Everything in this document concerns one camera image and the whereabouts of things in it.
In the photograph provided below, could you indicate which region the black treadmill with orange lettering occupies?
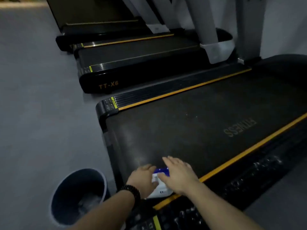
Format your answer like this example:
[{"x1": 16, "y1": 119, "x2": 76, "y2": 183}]
[{"x1": 71, "y1": 0, "x2": 235, "y2": 95}]

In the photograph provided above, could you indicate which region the black treadmill with lettered belt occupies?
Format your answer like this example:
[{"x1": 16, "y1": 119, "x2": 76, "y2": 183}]
[{"x1": 95, "y1": 0, "x2": 307, "y2": 230}]

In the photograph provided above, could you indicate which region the person's right forearm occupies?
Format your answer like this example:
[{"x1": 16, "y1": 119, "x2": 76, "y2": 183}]
[{"x1": 183, "y1": 182, "x2": 264, "y2": 230}]

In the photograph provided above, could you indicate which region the black treadmill beside brown panel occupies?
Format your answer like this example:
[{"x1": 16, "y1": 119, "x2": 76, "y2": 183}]
[{"x1": 55, "y1": 0, "x2": 171, "y2": 52}]

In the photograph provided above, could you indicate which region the black beaded bracelet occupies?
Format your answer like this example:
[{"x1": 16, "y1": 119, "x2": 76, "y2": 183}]
[{"x1": 117, "y1": 185, "x2": 141, "y2": 209}]

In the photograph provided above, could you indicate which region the dark blue trash bin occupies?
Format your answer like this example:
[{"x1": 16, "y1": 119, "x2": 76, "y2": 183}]
[{"x1": 49, "y1": 168, "x2": 111, "y2": 228}]

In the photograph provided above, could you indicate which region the person's left forearm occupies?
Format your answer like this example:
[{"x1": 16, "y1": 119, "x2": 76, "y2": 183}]
[{"x1": 68, "y1": 190, "x2": 136, "y2": 230}]

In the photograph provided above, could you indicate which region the brown partition panel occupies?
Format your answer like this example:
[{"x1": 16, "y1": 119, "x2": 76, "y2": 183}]
[{"x1": 45, "y1": 0, "x2": 135, "y2": 29}]

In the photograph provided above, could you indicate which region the blue white wet wipe pack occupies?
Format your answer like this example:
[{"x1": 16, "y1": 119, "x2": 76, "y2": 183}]
[{"x1": 147, "y1": 168, "x2": 174, "y2": 199}]

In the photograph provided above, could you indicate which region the person's left hand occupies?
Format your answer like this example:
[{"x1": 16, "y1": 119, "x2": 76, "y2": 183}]
[{"x1": 126, "y1": 164, "x2": 159, "y2": 199}]

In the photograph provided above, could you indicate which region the person's right hand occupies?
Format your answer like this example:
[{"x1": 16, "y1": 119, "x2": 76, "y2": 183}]
[{"x1": 157, "y1": 155, "x2": 201, "y2": 196}]

